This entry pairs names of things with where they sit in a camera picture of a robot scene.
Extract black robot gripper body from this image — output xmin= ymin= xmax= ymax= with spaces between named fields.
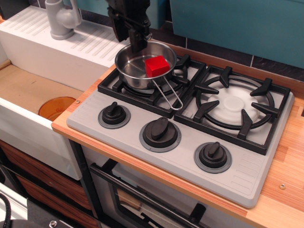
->
xmin=107 ymin=0 xmax=151 ymax=38

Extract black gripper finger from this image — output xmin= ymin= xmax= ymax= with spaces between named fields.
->
xmin=112 ymin=17 xmax=131 ymax=42
xmin=129 ymin=28 xmax=147 ymax=53

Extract small stainless steel pan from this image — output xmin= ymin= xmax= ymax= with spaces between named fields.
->
xmin=115 ymin=41 xmax=183 ymax=111

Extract red wooden cube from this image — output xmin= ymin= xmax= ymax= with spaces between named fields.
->
xmin=145 ymin=56 xmax=171 ymax=78

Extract black left stove knob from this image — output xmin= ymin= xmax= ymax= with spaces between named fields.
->
xmin=98 ymin=102 xmax=131 ymax=129

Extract black stove knob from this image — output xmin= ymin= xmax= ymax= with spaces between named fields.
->
xmin=194 ymin=142 xmax=232 ymax=174
xmin=98 ymin=102 xmax=131 ymax=129
xmin=139 ymin=117 xmax=181 ymax=153

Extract black middle stove knob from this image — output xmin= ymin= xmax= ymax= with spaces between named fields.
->
xmin=139 ymin=117 xmax=181 ymax=153

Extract black right stove knob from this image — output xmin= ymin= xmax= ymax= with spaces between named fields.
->
xmin=194 ymin=142 xmax=232 ymax=174

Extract grey toy stove top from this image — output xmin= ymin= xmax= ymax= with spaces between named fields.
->
xmin=66 ymin=88 xmax=294 ymax=208

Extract grey toy faucet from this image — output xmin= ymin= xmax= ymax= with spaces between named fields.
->
xmin=45 ymin=0 xmax=82 ymax=40

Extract black left burner grate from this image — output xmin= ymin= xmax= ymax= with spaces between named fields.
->
xmin=98 ymin=55 xmax=207 ymax=118

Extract black burner grate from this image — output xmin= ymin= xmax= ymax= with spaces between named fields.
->
xmin=98 ymin=55 xmax=207 ymax=118
xmin=174 ymin=66 xmax=291 ymax=155

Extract white toy sink unit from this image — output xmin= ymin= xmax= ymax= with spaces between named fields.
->
xmin=0 ymin=6 xmax=129 ymax=180

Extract orange translucent plate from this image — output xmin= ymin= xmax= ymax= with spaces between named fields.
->
xmin=38 ymin=96 xmax=76 ymax=121

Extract black right burner grate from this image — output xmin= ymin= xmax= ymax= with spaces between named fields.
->
xmin=174 ymin=66 xmax=291 ymax=155

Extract wood grain drawer fronts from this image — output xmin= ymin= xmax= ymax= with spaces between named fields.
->
xmin=0 ymin=141 xmax=99 ymax=228

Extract oven door with black handle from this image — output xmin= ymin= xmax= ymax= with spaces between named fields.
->
xmin=89 ymin=159 xmax=250 ymax=228

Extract black braided foreground cable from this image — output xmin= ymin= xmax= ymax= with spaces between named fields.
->
xmin=0 ymin=192 xmax=12 ymax=228

